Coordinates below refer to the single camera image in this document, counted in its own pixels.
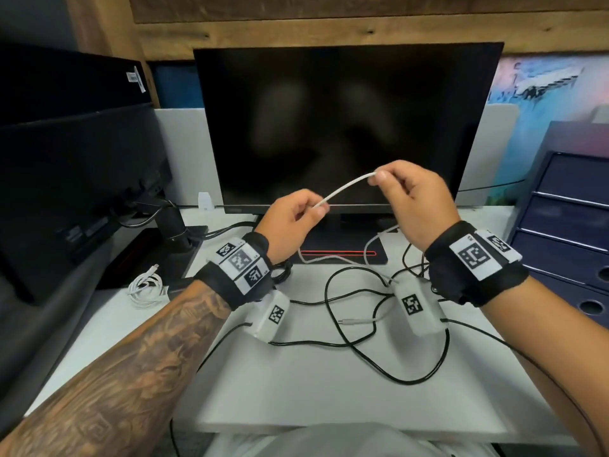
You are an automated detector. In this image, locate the person's left hand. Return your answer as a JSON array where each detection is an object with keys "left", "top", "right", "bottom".
[{"left": 253, "top": 189, "right": 331, "bottom": 266}]

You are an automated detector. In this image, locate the person's right hand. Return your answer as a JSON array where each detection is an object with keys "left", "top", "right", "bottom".
[{"left": 370, "top": 159, "right": 462, "bottom": 256}]

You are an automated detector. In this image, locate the navy blue drawer unit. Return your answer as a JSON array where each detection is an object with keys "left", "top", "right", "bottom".
[{"left": 504, "top": 121, "right": 609, "bottom": 329}]

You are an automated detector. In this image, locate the white cable with black charger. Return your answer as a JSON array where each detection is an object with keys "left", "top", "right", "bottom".
[{"left": 127, "top": 265, "right": 167, "bottom": 309}]

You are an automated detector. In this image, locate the long black cable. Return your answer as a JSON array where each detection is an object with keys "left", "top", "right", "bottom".
[{"left": 268, "top": 242, "right": 452, "bottom": 386}]

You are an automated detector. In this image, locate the person's left forearm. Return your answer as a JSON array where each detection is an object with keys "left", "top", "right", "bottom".
[{"left": 0, "top": 278, "right": 233, "bottom": 457}]

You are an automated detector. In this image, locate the person's right forearm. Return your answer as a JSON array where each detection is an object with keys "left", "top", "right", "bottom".
[{"left": 480, "top": 275, "right": 609, "bottom": 457}]

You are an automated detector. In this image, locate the person's white shirt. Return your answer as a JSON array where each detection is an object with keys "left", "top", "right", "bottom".
[{"left": 204, "top": 422, "right": 501, "bottom": 457}]

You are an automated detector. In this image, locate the white partition panel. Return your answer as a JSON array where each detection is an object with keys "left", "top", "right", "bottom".
[
  {"left": 153, "top": 107, "right": 223, "bottom": 208},
  {"left": 455, "top": 103, "right": 520, "bottom": 208}
]

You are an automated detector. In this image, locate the black computer monitor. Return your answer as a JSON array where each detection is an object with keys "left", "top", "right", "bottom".
[{"left": 193, "top": 41, "right": 505, "bottom": 215}]

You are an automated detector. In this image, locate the black panel with white sticker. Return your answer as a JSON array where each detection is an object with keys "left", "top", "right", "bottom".
[{"left": 0, "top": 42, "right": 155, "bottom": 124}]

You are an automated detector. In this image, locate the black monitor link cable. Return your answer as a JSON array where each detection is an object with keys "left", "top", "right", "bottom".
[{"left": 190, "top": 221, "right": 260, "bottom": 241}]

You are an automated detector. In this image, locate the black left wrist strap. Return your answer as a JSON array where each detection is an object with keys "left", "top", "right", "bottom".
[{"left": 193, "top": 231, "right": 276, "bottom": 311}]

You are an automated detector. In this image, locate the black wrist strap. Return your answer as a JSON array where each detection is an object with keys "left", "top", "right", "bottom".
[
  {"left": 424, "top": 221, "right": 530, "bottom": 308},
  {"left": 193, "top": 231, "right": 276, "bottom": 311}
]

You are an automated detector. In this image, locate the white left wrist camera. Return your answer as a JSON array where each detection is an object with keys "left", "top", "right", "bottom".
[{"left": 243, "top": 291, "right": 291, "bottom": 341}]

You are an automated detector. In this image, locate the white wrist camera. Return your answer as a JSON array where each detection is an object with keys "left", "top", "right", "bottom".
[
  {"left": 243, "top": 291, "right": 291, "bottom": 341},
  {"left": 392, "top": 278, "right": 446, "bottom": 338}
]

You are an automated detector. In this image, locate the black right wrist strap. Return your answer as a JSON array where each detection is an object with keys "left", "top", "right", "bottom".
[{"left": 424, "top": 221, "right": 530, "bottom": 308}]

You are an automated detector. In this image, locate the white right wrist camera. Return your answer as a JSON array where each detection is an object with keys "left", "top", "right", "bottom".
[{"left": 392, "top": 278, "right": 446, "bottom": 338}]

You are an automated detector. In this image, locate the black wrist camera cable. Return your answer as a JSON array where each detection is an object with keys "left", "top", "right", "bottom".
[
  {"left": 169, "top": 322, "right": 253, "bottom": 457},
  {"left": 440, "top": 318, "right": 605, "bottom": 457}
]

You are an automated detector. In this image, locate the black monitor arm base plate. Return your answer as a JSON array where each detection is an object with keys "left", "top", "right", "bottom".
[{"left": 97, "top": 225, "right": 209, "bottom": 291}]

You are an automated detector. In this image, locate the black monitor power cable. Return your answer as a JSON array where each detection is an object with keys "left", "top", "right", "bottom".
[{"left": 116, "top": 197, "right": 180, "bottom": 229}]

